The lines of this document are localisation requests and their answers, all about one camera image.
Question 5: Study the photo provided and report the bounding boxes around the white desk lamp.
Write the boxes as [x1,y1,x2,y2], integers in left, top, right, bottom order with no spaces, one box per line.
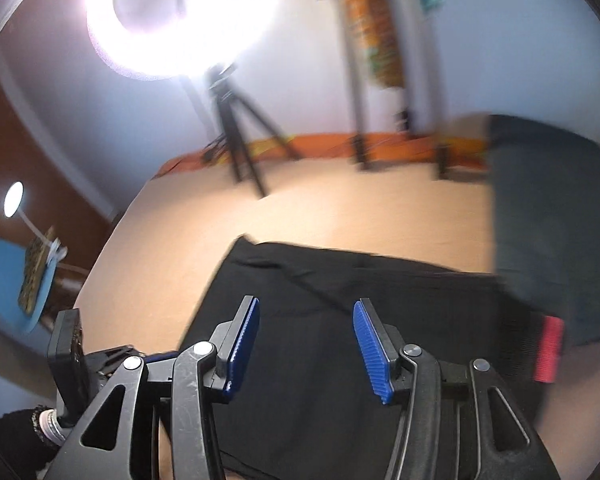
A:
[2,182,88,273]

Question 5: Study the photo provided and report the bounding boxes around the orange patterned scarf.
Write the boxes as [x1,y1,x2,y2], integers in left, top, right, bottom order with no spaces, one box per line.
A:
[345,0,406,90]

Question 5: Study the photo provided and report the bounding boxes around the white beaded bracelet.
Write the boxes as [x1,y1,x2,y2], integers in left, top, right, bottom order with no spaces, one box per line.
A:
[34,406,65,445]

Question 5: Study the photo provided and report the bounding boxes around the blue chair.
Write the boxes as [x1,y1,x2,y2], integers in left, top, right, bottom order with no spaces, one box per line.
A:
[0,237,61,335]

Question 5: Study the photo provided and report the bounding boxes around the folded dark grey pants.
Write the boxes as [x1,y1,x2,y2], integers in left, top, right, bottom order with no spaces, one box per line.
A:
[485,114,600,346]

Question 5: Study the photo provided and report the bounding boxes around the black pants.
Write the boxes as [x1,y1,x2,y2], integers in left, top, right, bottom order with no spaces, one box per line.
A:
[180,237,566,480]

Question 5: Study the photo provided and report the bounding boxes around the ring light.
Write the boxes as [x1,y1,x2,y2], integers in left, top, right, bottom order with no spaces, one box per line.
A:
[85,0,286,81]

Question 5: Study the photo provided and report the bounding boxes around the silver tripod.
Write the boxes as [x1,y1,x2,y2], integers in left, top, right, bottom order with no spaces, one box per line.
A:
[315,0,453,181]

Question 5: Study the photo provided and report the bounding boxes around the patterned item on chair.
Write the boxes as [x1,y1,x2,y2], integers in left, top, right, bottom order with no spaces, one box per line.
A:
[19,227,65,317]

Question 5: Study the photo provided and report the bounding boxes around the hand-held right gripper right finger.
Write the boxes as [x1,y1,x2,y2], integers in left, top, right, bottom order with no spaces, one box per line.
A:
[352,298,563,480]

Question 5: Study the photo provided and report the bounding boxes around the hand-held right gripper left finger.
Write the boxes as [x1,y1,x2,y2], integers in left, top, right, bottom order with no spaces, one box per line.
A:
[55,296,261,480]

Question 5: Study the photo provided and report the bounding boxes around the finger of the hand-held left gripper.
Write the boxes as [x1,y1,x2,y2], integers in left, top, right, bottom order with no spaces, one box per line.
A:
[85,344,178,380]

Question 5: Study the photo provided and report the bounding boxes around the small black tripod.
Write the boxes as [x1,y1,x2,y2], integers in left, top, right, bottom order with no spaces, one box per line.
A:
[200,62,301,198]

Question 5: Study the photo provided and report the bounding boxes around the person's left forearm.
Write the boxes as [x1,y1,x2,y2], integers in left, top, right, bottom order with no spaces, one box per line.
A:
[0,407,63,480]

